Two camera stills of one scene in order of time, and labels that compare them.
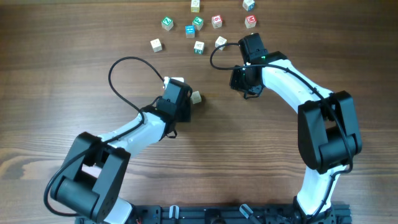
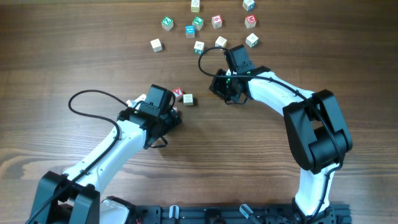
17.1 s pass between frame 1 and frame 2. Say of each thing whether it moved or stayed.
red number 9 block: stayed
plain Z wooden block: moved
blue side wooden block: stayed
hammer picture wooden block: stayed
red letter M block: stayed
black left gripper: moved
